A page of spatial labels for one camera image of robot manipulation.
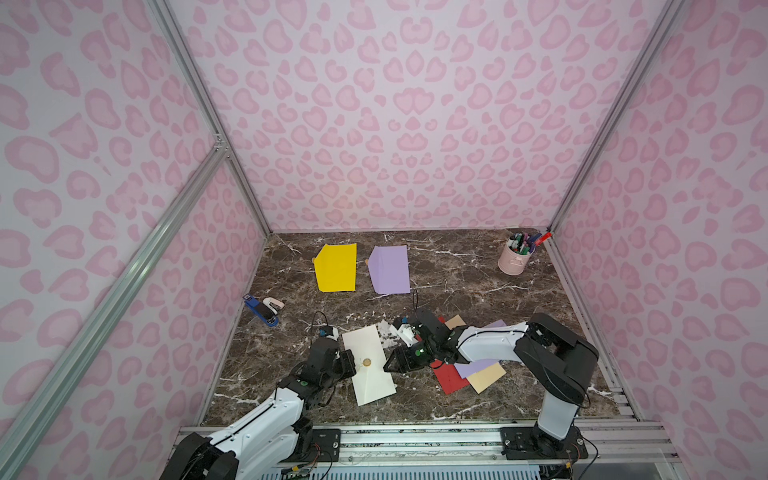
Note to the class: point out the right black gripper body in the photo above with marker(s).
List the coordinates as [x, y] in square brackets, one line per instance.
[399, 360]

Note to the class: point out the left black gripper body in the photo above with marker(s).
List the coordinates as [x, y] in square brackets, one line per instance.
[345, 364]

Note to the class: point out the white envelope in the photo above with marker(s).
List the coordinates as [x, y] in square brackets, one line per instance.
[370, 382]

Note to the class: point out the purple envelope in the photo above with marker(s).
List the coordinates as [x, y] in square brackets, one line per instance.
[466, 370]
[389, 270]

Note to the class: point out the yellow envelope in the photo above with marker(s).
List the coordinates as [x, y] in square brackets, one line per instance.
[335, 268]

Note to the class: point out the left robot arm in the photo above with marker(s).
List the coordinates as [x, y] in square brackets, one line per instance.
[274, 430]

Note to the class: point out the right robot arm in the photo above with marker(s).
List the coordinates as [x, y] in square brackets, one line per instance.
[562, 361]

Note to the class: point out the red envelope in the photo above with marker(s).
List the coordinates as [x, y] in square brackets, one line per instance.
[446, 374]

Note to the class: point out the beige envelope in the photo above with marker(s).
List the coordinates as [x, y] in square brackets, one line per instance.
[482, 380]

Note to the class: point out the blue stapler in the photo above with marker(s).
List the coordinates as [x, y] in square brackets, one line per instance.
[267, 309]

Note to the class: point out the pink pen cup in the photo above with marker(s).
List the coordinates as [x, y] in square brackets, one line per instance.
[511, 262]

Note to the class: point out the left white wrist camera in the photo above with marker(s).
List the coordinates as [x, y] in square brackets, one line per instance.
[328, 331]

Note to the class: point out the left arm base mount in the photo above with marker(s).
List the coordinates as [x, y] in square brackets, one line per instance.
[311, 443]

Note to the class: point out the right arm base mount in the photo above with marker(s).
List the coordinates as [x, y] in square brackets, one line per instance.
[533, 444]

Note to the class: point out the aluminium front rail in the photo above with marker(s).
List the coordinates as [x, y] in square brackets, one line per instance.
[407, 446]

